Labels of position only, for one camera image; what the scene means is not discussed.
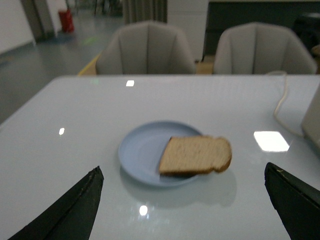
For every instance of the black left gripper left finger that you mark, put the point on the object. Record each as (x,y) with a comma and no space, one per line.
(72,216)

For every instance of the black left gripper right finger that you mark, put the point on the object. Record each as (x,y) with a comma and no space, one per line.
(296,202)

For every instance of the light blue plate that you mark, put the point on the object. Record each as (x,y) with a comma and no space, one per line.
(141,150)

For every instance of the slice of bread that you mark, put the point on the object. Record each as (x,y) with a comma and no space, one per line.
(195,155)

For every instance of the cream toaster with chrome top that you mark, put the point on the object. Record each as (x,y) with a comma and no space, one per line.
(311,123)

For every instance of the grey chair on right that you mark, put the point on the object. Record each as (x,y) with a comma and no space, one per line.
(259,48)

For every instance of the grey chair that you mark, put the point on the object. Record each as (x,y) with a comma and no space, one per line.
(259,48)
(147,48)

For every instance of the grey chair on left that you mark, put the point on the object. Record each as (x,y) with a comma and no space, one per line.
(147,48)

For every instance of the dark grey counter cabinet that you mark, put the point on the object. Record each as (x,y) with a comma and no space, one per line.
(222,15)

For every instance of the grey curtain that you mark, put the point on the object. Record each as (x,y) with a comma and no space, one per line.
(144,10)

